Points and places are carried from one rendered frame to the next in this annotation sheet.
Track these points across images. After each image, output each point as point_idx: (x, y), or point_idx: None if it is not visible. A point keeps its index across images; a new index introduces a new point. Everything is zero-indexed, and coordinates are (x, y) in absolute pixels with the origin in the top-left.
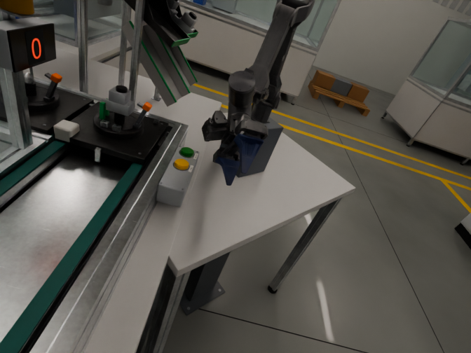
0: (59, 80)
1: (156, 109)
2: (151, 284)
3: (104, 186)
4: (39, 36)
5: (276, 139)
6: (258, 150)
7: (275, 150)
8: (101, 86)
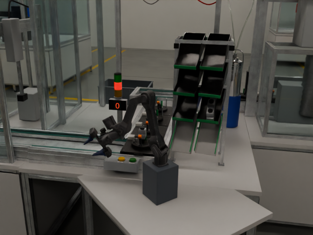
0: (146, 123)
1: (204, 165)
2: (72, 172)
3: None
4: (119, 102)
5: (155, 179)
6: (147, 179)
7: (195, 217)
8: None
